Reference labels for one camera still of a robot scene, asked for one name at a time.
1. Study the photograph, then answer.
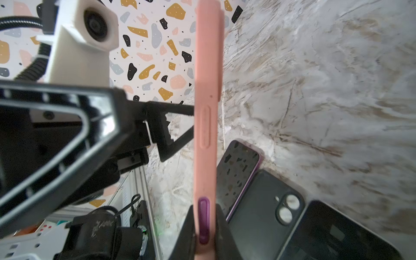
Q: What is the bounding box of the black corrugated cable conduit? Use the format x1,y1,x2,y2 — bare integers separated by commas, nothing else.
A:
0,16,53,82

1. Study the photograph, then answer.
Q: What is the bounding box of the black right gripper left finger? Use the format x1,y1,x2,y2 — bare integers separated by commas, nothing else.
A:
169,206,197,260

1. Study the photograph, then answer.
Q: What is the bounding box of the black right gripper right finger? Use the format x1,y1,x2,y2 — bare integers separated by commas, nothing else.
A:
214,204,242,260

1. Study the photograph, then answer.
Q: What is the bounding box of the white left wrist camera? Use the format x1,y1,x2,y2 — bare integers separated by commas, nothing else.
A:
37,1,119,87

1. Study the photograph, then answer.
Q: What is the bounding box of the large black phone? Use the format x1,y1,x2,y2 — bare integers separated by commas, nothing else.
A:
216,140,263,221

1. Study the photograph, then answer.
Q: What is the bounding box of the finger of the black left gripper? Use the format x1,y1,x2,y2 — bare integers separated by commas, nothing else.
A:
144,100,196,163

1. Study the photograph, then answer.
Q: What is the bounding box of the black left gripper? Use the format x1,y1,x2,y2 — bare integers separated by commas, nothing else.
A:
1,81,144,237

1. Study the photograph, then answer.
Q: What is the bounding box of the black phone case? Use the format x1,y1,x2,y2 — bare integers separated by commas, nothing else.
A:
229,170,305,260

